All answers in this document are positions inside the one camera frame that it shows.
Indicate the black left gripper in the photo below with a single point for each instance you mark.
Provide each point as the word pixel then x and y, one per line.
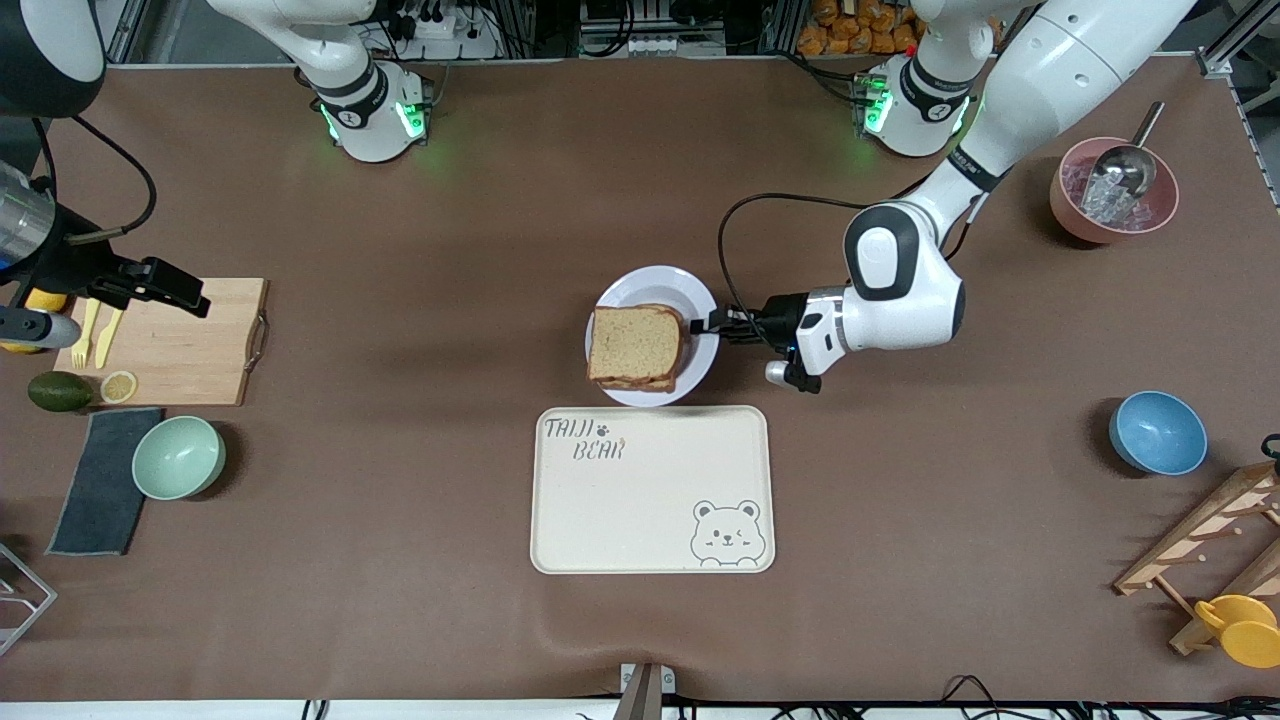
pixel 778 318

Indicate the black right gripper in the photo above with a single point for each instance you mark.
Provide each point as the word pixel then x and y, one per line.
pixel 72 262

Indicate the white round plate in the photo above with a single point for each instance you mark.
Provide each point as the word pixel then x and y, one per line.
pixel 655 285

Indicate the plain brown bread slice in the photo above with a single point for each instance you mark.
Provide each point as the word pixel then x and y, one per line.
pixel 635 345

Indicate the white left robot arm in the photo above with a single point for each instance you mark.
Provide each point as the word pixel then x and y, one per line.
pixel 1060 90

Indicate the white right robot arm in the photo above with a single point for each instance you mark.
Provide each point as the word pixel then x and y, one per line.
pixel 362 100

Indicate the wooden cutting board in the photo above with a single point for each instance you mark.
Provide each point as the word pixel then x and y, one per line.
pixel 190 350

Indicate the yellow plastic knife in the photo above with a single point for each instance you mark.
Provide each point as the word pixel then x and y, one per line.
pixel 108 335

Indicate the yellow plastic fork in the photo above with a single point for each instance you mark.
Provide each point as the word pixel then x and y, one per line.
pixel 86 335

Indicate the lemon slice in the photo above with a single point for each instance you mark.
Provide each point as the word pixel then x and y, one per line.
pixel 118 386

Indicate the green avocado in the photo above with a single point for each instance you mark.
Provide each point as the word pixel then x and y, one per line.
pixel 58 391

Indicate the mint green bowl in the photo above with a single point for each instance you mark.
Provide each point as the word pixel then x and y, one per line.
pixel 178 458

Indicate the cream bear print tray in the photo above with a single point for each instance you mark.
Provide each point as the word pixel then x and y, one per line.
pixel 640 510

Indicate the dark grey cloth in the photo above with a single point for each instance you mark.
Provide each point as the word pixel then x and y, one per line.
pixel 100 485

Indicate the bag of orange buns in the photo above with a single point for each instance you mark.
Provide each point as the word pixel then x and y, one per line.
pixel 860 25

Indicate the pink bowl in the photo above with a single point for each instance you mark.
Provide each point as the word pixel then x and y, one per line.
pixel 1075 220

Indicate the white power strip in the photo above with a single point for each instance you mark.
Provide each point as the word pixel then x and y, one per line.
pixel 445 28

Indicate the clear ice cubes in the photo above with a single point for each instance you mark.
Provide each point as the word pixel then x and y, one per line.
pixel 1110 205

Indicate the metal scoop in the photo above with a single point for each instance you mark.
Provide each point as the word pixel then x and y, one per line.
pixel 1125 170

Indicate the blue bowl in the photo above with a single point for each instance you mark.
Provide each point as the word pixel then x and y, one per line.
pixel 1158 433

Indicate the wooden drying rack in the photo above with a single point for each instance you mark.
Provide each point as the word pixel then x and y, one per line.
pixel 1190 540

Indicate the yellow plastic cup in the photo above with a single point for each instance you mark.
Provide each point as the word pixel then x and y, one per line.
pixel 1245 630

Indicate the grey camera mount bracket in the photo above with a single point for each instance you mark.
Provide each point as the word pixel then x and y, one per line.
pixel 640 690

